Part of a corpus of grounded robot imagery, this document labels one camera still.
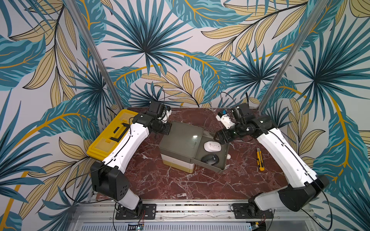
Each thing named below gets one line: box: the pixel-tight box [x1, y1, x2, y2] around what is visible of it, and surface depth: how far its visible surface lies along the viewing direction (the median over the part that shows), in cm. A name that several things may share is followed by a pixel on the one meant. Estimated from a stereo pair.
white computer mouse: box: [203, 140, 223, 153], surface depth 81 cm
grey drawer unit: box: [158, 120, 204, 174], surface depth 78 cm
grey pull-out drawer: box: [190, 129, 230, 174], surface depth 79 cm
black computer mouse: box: [200, 153, 220, 166], surface depth 76 cm
